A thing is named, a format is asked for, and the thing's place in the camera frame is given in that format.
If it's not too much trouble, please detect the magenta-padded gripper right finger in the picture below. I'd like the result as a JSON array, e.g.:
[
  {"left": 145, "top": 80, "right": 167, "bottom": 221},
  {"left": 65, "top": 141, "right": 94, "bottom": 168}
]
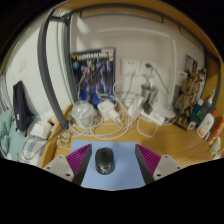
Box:
[{"left": 134, "top": 144, "right": 184, "bottom": 185}]

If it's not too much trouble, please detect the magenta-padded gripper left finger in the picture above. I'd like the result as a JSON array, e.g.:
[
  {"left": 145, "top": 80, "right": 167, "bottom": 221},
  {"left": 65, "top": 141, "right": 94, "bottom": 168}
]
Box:
[{"left": 43, "top": 143, "right": 93, "bottom": 187}]

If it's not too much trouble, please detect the black computer mouse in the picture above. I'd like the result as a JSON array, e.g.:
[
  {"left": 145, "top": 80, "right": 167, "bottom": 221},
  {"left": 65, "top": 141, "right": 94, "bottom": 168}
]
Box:
[{"left": 94, "top": 147, "right": 116, "bottom": 176}]

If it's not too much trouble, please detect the small clear glass jar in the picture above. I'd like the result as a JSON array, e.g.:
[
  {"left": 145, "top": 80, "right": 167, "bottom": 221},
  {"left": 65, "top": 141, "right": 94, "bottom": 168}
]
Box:
[{"left": 56, "top": 130, "right": 72, "bottom": 148}]

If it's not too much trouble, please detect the white cardboard box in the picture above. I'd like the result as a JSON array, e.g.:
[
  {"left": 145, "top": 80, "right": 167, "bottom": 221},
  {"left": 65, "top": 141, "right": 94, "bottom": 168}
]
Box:
[{"left": 29, "top": 119, "right": 53, "bottom": 139}]

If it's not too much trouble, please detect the white power strip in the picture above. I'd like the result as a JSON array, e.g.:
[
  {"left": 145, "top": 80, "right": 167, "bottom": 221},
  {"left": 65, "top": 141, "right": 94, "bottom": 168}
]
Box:
[{"left": 139, "top": 109, "right": 166, "bottom": 126}]

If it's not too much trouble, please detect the teal striped bedding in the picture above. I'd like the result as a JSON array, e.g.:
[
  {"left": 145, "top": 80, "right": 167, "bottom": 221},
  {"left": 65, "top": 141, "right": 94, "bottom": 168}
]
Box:
[{"left": 0, "top": 109, "right": 48, "bottom": 166}]

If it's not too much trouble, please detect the small blue bottle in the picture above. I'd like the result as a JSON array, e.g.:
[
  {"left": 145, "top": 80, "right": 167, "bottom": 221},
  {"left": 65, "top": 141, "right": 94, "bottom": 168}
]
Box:
[{"left": 193, "top": 99, "right": 204, "bottom": 116}]

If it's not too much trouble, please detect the golden robot figurine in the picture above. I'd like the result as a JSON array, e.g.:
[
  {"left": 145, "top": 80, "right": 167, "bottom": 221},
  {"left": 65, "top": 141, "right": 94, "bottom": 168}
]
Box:
[{"left": 174, "top": 78, "right": 199, "bottom": 129}]

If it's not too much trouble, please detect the black hanging bag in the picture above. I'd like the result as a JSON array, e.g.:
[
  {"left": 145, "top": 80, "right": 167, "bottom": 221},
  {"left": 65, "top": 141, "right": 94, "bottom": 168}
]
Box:
[{"left": 12, "top": 80, "right": 33, "bottom": 133}]

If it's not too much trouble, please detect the white charger block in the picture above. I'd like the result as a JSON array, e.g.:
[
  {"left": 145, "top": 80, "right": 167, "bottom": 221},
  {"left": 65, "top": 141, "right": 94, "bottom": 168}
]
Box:
[{"left": 97, "top": 99, "right": 121, "bottom": 124}]

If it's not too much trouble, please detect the grey metal cup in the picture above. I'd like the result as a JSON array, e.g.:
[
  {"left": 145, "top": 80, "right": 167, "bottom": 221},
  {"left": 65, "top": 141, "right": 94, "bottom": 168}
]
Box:
[{"left": 140, "top": 83, "right": 160, "bottom": 103}]

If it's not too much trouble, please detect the blue model kit box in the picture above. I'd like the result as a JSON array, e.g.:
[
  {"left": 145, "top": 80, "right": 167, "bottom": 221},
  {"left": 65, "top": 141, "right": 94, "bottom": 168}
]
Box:
[{"left": 69, "top": 47, "right": 117, "bottom": 108}]

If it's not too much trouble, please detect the printed figurine box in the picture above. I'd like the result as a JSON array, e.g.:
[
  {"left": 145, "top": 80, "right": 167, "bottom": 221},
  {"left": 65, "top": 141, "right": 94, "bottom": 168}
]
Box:
[{"left": 184, "top": 54, "right": 199, "bottom": 73}]

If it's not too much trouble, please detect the white cable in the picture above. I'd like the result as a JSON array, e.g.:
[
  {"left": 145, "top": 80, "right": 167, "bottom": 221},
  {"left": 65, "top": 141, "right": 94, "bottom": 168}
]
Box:
[
  {"left": 68, "top": 79, "right": 134, "bottom": 141},
  {"left": 136, "top": 116, "right": 159, "bottom": 138}
]

